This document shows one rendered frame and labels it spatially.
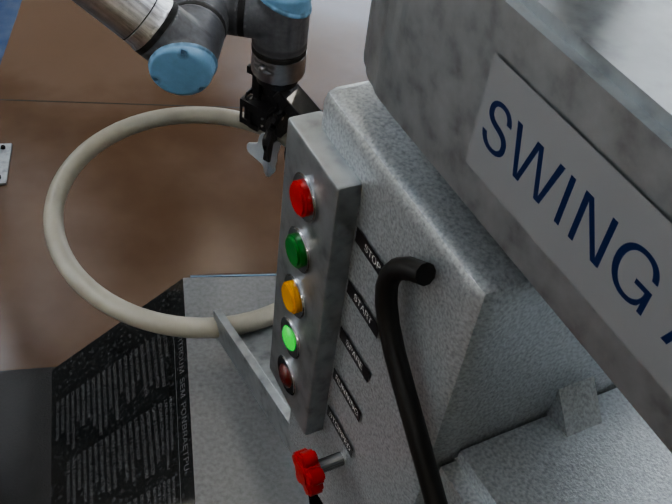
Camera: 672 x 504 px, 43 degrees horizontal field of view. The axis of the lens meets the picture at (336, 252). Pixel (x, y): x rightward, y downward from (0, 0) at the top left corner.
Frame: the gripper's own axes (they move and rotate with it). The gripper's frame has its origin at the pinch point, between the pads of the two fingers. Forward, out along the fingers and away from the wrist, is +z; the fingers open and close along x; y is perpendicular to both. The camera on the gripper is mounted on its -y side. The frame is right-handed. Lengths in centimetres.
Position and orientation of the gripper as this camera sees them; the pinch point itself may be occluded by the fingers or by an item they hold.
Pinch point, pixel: (281, 164)
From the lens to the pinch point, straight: 157.1
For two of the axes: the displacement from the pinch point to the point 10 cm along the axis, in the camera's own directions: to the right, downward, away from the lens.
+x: -5.5, 5.9, -5.9
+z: -1.1, 6.5, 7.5
